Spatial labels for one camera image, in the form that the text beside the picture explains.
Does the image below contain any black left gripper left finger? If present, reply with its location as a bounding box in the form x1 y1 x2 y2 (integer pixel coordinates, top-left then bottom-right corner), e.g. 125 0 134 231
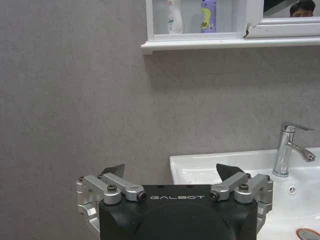
76 163 148 235

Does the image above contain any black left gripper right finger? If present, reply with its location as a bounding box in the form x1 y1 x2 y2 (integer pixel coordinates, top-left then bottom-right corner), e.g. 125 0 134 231
210 163 274 230

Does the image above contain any white ceramic washbasin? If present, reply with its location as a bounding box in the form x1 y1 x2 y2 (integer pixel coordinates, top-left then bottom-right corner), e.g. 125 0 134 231
169 146 320 240

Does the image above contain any cabinet mirror door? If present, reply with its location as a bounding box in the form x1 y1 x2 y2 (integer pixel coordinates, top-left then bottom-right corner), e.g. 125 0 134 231
242 0 320 39

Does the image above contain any chrome basin faucet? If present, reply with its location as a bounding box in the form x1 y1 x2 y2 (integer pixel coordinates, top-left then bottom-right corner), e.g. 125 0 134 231
272 121 317 178

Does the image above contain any chrome basin drain stopper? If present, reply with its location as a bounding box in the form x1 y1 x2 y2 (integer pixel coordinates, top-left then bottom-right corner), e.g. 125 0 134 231
295 227 320 240

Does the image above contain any purple bottle with yellow label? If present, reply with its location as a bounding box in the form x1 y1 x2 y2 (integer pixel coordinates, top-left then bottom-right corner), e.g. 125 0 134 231
200 0 218 34

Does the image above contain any white bottle with blue print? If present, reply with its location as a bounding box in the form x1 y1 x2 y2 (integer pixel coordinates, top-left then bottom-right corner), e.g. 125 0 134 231
166 0 184 35

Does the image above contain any person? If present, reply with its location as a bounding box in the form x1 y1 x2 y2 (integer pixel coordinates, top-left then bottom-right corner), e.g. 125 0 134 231
289 0 316 18

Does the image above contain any white wall cabinet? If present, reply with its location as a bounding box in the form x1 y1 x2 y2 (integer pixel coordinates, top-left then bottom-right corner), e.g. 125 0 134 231
140 0 320 56

